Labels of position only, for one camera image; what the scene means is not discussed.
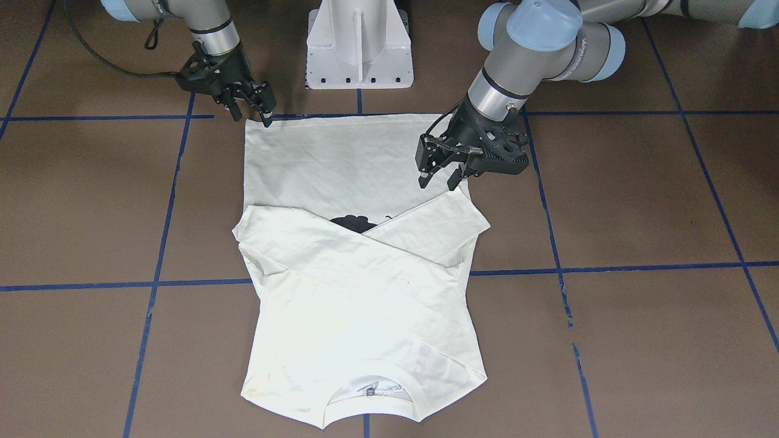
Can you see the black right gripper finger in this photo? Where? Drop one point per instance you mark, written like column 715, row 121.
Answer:
column 265, row 103
column 235, row 110

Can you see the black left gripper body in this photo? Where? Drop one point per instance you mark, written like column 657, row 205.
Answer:
column 466, row 126

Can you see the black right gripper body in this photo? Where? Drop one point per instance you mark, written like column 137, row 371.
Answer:
column 234, row 68

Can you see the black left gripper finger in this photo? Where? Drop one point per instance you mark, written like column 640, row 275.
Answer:
column 426, row 172
column 455, row 178

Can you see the cream long-sleeve cat shirt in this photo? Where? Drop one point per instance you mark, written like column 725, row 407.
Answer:
column 361, row 275

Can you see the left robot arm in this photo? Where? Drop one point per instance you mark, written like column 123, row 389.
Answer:
column 546, row 41

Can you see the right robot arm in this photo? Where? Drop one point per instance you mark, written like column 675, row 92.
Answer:
column 209, row 22

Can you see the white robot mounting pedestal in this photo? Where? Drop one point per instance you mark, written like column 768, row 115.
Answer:
column 358, row 45

